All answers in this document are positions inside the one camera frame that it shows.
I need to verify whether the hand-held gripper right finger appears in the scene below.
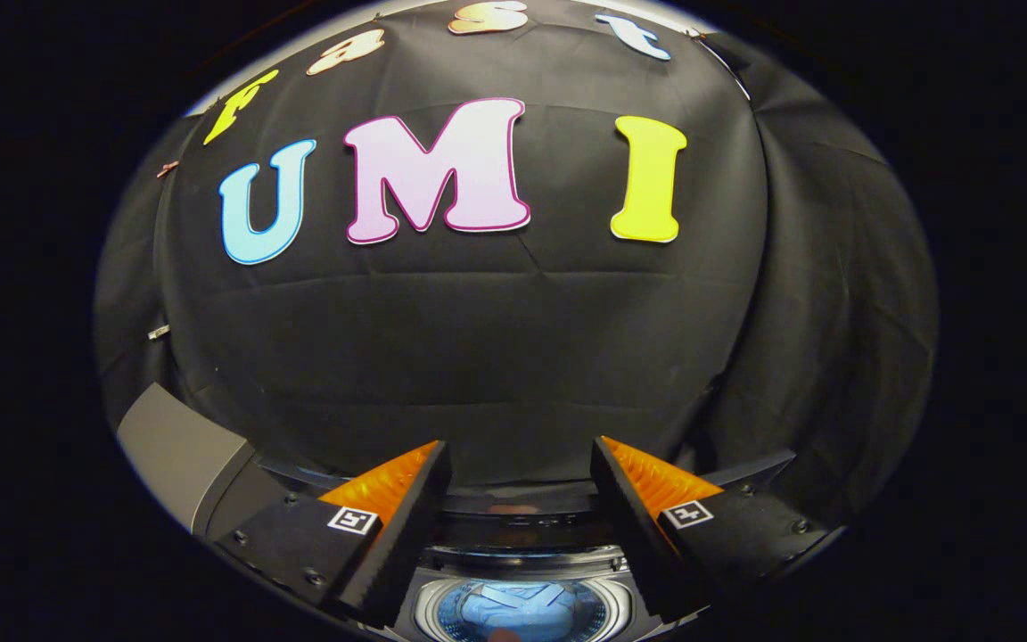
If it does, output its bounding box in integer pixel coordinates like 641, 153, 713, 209
590, 436, 835, 625

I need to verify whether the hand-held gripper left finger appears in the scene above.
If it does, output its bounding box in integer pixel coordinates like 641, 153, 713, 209
209, 440, 453, 628

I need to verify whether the grey washing machine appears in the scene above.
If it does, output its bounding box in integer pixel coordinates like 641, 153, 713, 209
255, 450, 800, 642

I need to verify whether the light blue polo shirt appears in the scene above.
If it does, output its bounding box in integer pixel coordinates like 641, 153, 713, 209
456, 581, 604, 642

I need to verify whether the black backdrop cloth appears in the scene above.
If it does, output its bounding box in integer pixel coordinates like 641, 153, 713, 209
93, 0, 941, 536

